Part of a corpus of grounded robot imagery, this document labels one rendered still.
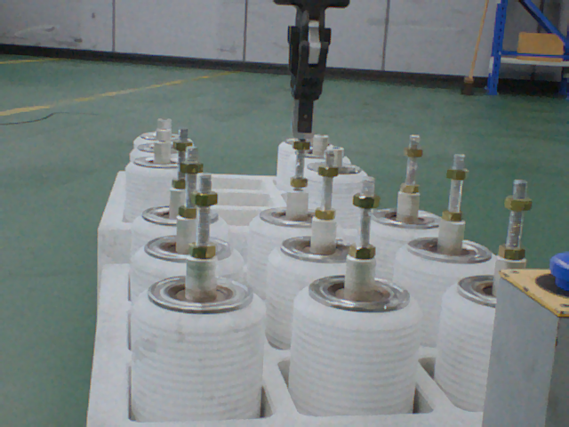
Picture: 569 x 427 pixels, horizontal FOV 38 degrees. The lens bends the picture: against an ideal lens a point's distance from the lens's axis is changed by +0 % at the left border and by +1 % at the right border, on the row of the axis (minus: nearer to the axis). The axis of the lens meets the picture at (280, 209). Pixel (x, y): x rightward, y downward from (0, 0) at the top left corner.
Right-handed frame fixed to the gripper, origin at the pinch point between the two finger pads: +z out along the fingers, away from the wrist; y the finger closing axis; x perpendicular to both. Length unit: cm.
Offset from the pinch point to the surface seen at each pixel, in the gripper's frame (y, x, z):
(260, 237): 2.9, -3.8, 11.6
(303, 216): 0.9, 0.5, 9.8
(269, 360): 19.6, -3.5, 17.4
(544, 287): 40.1, 9.4, 3.9
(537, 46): -531, 225, 0
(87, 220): -95, -36, 35
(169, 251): 14.0, -12.1, 10.2
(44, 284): -51, -36, 35
